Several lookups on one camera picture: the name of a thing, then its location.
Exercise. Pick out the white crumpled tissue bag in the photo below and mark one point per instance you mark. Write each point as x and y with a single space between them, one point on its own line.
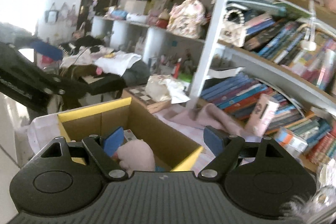
166 88

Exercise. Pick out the pink tall carton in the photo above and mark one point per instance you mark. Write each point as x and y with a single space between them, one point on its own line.
262 115

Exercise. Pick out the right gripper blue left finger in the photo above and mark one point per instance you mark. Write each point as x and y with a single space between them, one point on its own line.
102 149

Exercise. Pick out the white bookshelf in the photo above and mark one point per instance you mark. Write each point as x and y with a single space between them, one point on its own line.
261 49

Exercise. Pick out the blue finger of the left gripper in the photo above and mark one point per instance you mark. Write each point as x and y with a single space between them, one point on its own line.
47 50

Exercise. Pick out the yellow cardboard box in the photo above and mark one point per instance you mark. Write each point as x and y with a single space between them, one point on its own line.
173 150

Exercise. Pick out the pink plush toy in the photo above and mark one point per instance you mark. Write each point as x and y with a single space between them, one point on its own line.
135 155

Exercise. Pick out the red white small box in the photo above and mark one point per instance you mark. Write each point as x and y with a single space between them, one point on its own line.
129 135

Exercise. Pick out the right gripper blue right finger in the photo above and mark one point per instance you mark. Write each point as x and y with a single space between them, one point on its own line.
226 149

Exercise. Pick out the white quilted handbag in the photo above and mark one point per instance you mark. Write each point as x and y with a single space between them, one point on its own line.
231 32

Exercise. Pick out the purple grey cloth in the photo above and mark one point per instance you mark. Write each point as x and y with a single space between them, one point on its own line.
210 118

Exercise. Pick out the floral fabric bag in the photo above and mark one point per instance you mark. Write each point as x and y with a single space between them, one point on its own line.
186 19

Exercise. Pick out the orange blue white box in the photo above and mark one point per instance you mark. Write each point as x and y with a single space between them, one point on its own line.
291 142

